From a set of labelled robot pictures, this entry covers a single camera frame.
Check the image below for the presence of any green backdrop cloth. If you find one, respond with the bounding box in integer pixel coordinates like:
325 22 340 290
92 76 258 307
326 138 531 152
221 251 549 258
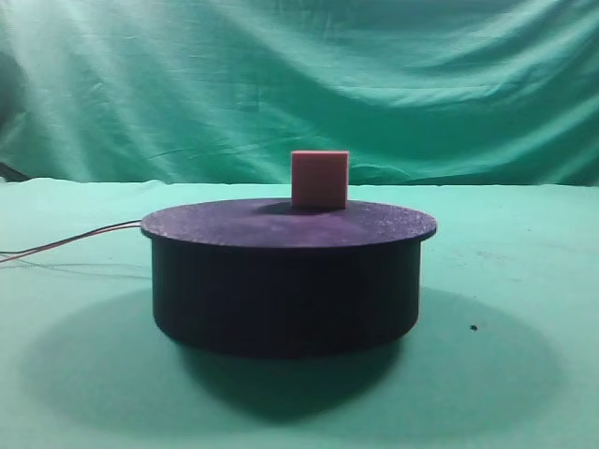
1 1 598 186

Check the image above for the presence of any pink cube block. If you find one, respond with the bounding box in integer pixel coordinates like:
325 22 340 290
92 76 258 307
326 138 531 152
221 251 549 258
291 151 349 210

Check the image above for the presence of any green table cloth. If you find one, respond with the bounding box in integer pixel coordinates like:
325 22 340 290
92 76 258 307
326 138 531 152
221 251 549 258
1 185 598 448

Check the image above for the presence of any black round turntable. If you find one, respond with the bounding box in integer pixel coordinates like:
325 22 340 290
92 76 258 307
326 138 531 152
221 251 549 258
140 198 437 359

